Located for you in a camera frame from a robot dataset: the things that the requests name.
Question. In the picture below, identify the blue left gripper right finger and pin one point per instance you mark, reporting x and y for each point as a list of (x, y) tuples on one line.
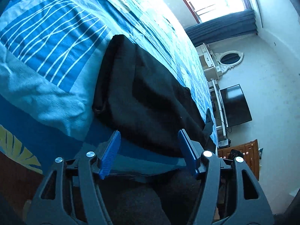
[(189, 152)]

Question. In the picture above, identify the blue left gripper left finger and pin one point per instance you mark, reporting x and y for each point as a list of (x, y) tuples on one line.
[(107, 152)]

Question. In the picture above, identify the black pants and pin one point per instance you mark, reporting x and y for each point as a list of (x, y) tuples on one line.
[(136, 95)]

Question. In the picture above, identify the white tv stand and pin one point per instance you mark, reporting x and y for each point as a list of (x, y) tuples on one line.
[(219, 114)]

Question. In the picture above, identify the brown wooden cabinet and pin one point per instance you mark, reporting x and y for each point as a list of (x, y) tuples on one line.
[(250, 153)]

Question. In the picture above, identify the black flat screen television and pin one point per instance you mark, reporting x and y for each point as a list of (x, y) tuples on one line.
[(235, 105)]

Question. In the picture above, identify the white dressing table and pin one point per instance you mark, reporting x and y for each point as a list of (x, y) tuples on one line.
[(209, 63)]

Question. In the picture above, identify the white oval vanity mirror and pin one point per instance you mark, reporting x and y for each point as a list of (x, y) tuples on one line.
[(229, 59)]

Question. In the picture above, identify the blue patterned bed sheet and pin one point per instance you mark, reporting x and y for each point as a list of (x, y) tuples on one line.
[(51, 53)]

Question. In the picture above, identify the dark blue right curtain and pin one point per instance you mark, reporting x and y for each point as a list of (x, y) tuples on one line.
[(224, 27)]

